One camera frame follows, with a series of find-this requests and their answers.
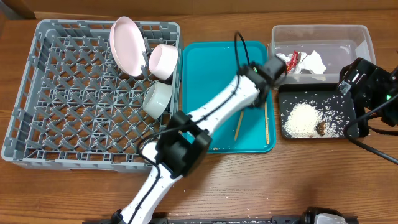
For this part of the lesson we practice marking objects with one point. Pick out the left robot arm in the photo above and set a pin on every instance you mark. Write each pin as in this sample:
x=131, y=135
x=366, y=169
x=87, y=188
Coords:
x=178, y=150

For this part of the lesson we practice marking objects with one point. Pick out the small white plate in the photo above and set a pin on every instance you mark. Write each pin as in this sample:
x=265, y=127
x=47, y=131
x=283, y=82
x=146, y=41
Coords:
x=163, y=60

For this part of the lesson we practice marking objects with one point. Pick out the brown food scrap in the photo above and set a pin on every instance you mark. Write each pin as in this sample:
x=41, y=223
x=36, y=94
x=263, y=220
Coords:
x=320, y=128

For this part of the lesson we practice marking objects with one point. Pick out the white rice pile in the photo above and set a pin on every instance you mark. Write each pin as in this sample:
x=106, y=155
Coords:
x=303, y=119

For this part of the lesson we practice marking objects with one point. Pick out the black waste tray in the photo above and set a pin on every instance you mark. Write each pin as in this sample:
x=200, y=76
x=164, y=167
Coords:
x=320, y=109

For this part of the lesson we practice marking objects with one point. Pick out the teal serving tray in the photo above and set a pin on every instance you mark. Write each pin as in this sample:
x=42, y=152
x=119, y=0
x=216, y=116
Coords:
x=208, y=67

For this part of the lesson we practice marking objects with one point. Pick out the wooden chopstick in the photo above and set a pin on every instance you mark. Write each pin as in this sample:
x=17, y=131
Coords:
x=266, y=123
x=238, y=125

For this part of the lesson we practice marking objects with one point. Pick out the large white plate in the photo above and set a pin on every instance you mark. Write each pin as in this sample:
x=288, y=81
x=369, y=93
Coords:
x=127, y=46

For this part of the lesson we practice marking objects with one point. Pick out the grey plastic dish rack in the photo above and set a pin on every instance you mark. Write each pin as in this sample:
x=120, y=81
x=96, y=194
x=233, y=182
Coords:
x=75, y=108

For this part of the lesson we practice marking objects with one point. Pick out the white napkin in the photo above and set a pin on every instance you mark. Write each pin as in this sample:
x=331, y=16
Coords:
x=311, y=63

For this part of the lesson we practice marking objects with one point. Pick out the grey bowl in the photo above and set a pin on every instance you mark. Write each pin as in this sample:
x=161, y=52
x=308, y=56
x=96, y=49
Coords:
x=156, y=99

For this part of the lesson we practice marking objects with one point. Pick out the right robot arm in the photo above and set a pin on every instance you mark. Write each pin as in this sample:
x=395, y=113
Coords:
x=387, y=110

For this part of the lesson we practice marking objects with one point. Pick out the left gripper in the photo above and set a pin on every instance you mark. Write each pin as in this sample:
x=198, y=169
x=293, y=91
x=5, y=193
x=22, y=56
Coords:
x=259, y=98

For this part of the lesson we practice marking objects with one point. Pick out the red snack wrapper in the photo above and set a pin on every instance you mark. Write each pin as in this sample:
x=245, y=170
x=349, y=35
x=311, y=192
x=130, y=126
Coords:
x=292, y=63

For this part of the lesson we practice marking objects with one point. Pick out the clear plastic bin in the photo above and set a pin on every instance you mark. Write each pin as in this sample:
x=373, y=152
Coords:
x=338, y=46

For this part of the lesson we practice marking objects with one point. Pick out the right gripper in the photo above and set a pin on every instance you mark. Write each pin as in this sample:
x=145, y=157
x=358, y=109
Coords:
x=374, y=82

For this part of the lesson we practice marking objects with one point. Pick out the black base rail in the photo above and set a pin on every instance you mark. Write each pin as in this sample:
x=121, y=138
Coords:
x=272, y=220

